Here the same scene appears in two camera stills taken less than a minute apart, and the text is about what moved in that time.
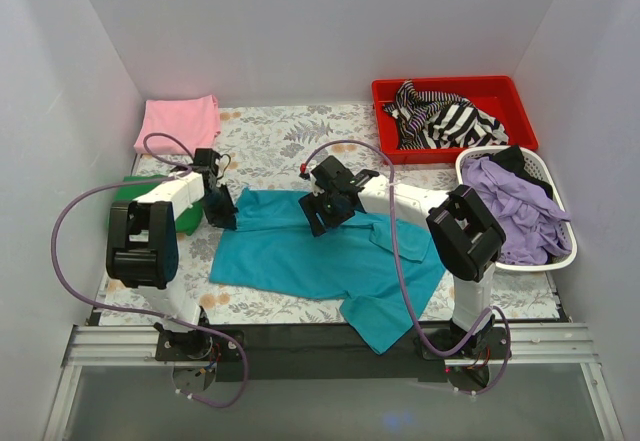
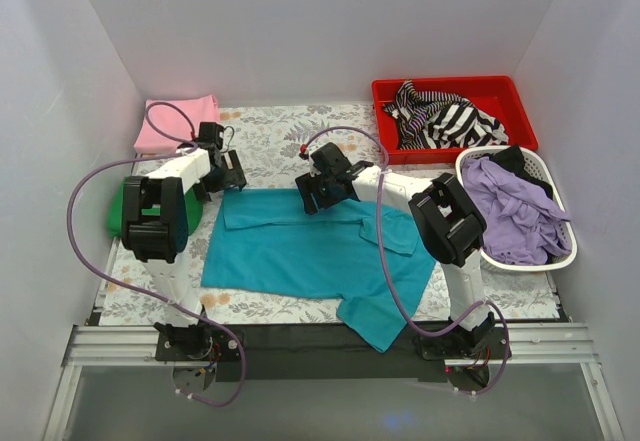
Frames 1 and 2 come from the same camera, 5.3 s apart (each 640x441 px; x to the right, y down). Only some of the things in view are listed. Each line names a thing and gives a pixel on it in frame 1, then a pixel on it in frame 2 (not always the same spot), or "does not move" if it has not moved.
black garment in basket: [513, 160] does not move
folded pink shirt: [193, 120] does not move
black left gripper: [218, 205] → [232, 172]
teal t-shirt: [382, 271] does not move
